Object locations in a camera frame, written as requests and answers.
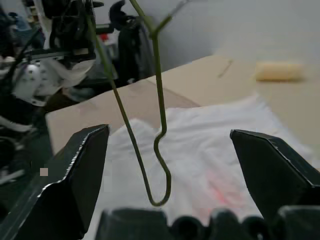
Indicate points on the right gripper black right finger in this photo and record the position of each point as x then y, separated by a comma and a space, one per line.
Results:
272, 172

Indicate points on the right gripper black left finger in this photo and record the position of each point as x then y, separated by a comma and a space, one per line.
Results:
75, 190

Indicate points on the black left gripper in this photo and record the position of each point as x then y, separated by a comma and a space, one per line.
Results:
71, 27

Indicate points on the white shorts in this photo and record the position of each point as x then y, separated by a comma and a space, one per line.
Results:
205, 140

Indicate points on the small red object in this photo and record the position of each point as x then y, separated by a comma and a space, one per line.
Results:
104, 37

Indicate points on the black jacket on chair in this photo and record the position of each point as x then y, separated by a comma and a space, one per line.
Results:
132, 50

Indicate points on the pale yellow roll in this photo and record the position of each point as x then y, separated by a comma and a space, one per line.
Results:
278, 71

